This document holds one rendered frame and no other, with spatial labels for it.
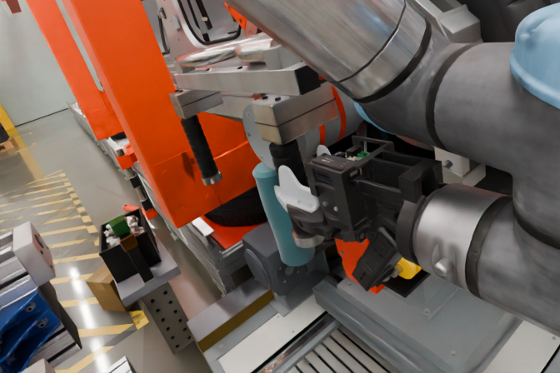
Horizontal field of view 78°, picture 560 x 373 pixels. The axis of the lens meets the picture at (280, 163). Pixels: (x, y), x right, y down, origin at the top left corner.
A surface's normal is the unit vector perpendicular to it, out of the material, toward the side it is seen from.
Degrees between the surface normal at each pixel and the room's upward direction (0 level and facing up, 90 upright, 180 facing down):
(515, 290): 80
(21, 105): 90
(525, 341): 0
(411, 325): 0
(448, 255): 89
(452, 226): 43
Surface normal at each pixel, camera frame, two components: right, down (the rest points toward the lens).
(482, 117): -0.94, 0.13
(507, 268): -0.82, -0.01
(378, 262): -0.80, 0.44
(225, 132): 0.55, 0.19
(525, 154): -0.90, 0.39
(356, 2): 0.29, 0.37
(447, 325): -0.26, -0.88
